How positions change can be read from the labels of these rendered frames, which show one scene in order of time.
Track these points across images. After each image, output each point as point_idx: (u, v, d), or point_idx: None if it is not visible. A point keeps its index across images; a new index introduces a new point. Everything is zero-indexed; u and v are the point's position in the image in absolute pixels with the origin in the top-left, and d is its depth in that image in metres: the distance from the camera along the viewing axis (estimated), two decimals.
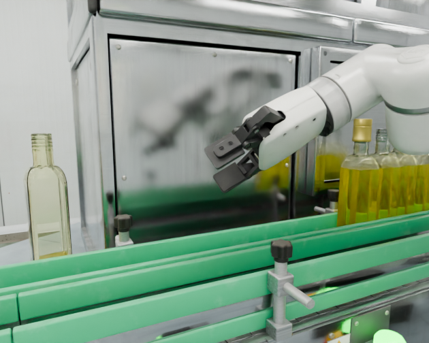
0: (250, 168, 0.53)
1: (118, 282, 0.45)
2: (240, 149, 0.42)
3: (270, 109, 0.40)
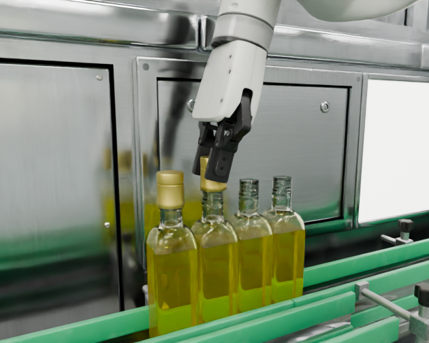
0: (208, 132, 0.49)
1: None
2: (230, 154, 0.44)
3: (247, 122, 0.40)
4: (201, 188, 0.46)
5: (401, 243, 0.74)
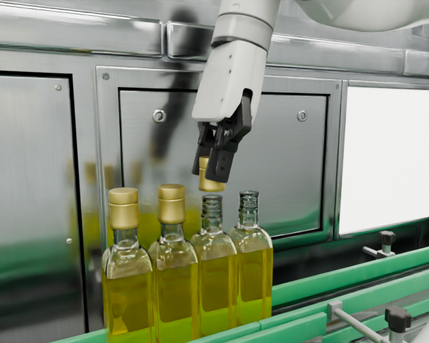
0: (207, 132, 0.49)
1: None
2: (230, 154, 0.44)
3: (247, 122, 0.40)
4: (158, 219, 0.44)
5: (383, 256, 0.72)
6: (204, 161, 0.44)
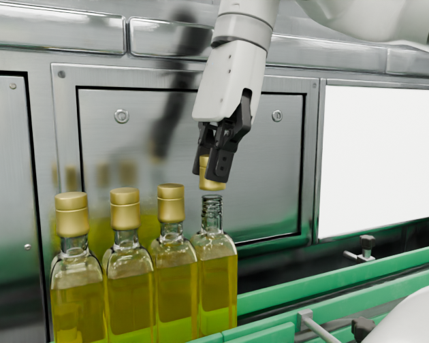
0: (208, 132, 0.49)
1: None
2: (230, 154, 0.44)
3: (246, 122, 0.40)
4: (110, 225, 0.41)
5: (362, 261, 0.69)
6: (161, 191, 0.43)
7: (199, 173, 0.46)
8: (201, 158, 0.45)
